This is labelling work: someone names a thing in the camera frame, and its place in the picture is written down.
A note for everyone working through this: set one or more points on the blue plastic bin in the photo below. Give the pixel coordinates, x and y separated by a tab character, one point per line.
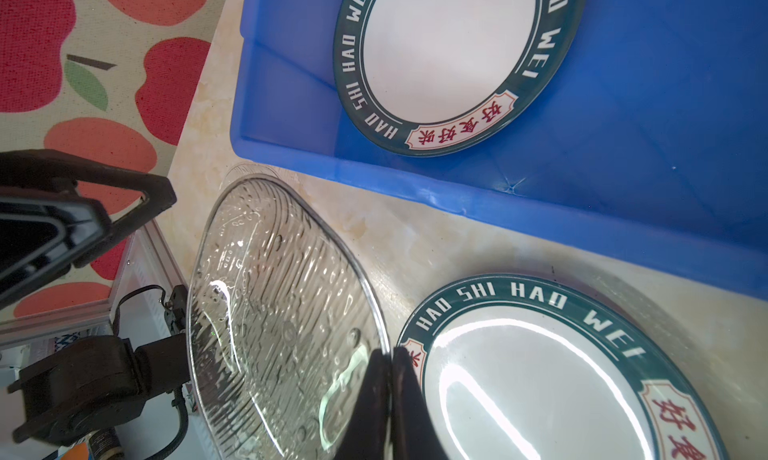
649	145

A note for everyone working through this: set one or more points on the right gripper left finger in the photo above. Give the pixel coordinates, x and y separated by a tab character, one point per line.
366	433

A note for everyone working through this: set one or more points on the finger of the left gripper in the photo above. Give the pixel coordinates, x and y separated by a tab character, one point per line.
120	190

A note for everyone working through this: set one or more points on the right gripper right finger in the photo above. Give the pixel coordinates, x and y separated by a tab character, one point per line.
413	434

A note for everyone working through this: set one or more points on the green rim plate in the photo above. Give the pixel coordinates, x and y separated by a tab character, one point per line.
426	78
517	367

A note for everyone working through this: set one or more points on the clear glass plate top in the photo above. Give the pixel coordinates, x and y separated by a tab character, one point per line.
281	324

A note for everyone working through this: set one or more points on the aluminium front rail frame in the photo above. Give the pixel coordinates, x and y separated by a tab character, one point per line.
87	297

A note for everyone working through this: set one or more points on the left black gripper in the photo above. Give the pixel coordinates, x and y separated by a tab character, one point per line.
97	382

